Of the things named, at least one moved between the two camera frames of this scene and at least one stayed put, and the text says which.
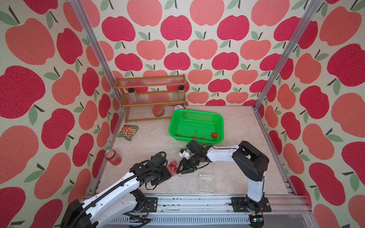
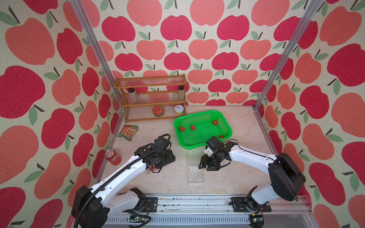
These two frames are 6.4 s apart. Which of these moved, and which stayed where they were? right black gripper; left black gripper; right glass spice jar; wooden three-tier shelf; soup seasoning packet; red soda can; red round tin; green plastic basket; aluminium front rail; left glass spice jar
Moved: right black gripper; green plastic basket; left black gripper
Stayed: wooden three-tier shelf; red soda can; left glass spice jar; red round tin; right glass spice jar; soup seasoning packet; aluminium front rail
